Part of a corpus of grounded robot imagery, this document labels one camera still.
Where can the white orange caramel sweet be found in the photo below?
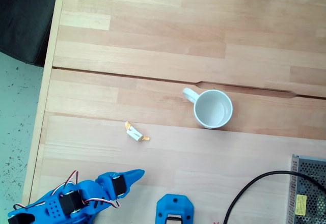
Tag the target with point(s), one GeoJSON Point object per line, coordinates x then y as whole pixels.
{"type": "Point", "coordinates": [134, 133]}

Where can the white ceramic mug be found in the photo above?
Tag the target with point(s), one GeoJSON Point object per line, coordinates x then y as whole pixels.
{"type": "Point", "coordinates": [214, 112]}

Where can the blue printed base part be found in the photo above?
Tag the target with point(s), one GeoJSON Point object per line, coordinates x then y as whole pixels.
{"type": "Point", "coordinates": [165, 203]}

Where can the light wooden board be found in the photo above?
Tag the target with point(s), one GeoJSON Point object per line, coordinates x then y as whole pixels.
{"type": "Point", "coordinates": [178, 157]}

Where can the perforated metal power supply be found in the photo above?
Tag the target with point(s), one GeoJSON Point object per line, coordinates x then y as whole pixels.
{"type": "Point", "coordinates": [309, 208]}

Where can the black fabric seat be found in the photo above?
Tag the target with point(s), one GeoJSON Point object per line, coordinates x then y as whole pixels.
{"type": "Point", "coordinates": [23, 17]}

